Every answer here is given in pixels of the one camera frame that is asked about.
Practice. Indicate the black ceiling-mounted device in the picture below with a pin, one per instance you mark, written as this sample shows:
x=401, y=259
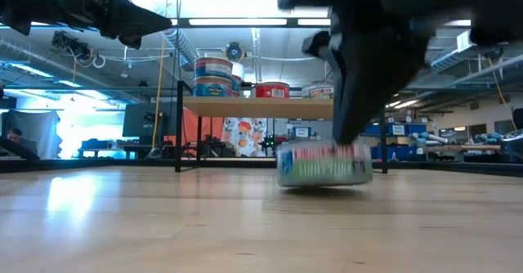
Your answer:
x=67, y=42

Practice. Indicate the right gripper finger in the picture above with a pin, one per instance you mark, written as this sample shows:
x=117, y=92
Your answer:
x=367, y=72

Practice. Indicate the dark computer monitor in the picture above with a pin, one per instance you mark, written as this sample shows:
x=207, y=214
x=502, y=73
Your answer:
x=139, y=119

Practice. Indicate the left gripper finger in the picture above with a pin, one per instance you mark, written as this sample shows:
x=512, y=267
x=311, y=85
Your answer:
x=131, y=42
x=135, y=17

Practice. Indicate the black overhead frame beam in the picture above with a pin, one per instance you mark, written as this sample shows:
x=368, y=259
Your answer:
x=292, y=22

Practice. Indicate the long silver ventilation duct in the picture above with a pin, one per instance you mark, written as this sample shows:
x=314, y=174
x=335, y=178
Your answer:
x=449, y=60

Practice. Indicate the green label seafood can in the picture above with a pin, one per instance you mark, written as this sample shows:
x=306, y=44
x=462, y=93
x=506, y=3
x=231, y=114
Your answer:
x=318, y=91
x=324, y=166

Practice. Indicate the grey cloth cover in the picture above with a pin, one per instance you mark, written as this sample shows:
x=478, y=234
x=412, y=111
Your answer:
x=37, y=126

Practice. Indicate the red partition panel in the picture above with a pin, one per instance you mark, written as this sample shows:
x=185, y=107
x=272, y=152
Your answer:
x=192, y=128

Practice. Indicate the dark rounded object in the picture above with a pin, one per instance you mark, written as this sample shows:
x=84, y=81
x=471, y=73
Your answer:
x=514, y=144

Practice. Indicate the person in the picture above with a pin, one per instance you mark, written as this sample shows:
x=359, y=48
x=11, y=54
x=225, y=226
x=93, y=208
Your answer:
x=16, y=136

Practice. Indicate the red label tuna can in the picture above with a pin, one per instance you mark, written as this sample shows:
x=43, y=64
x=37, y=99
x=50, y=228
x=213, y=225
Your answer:
x=271, y=90

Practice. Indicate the blue storage bins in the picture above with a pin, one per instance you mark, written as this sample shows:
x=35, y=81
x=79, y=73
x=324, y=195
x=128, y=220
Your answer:
x=412, y=129

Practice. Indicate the wooden shelf black metal frame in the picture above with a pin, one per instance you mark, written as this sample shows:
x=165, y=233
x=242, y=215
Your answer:
x=261, y=107

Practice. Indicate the floral patterned cloth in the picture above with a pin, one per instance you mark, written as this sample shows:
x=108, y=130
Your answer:
x=245, y=136

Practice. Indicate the round black lens device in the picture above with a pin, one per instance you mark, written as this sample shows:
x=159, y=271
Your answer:
x=235, y=52

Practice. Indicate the silver flexible duct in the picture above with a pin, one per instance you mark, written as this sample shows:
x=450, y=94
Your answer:
x=184, y=46

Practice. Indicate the white cylinder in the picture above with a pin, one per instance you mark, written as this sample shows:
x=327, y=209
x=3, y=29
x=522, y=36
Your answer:
x=239, y=68

